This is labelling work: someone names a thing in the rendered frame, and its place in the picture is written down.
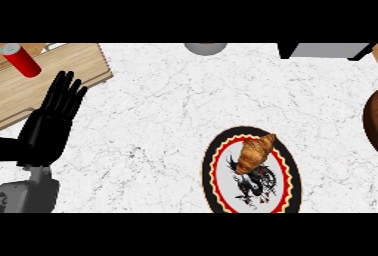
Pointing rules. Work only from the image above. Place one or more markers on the grey round container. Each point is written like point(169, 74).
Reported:
point(206, 48)

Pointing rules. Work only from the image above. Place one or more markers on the pale wooden object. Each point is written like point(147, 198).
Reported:
point(376, 52)

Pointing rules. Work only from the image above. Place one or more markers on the red can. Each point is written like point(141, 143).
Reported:
point(21, 61)

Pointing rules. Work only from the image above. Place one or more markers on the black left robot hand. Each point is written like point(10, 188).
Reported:
point(46, 123)

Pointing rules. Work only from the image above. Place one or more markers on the dark brown wooden bowl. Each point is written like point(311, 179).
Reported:
point(371, 120)

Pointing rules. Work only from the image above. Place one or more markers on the wooden cutting board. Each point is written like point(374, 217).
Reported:
point(45, 80)

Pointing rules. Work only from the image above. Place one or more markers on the brown croissant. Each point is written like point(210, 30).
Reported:
point(253, 154)

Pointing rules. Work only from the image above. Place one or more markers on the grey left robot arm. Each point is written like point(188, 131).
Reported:
point(30, 191)

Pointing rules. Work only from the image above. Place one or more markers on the black red patterned plate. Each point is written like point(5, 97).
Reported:
point(252, 186)

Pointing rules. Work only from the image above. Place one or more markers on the grey black appliance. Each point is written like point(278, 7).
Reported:
point(323, 50)

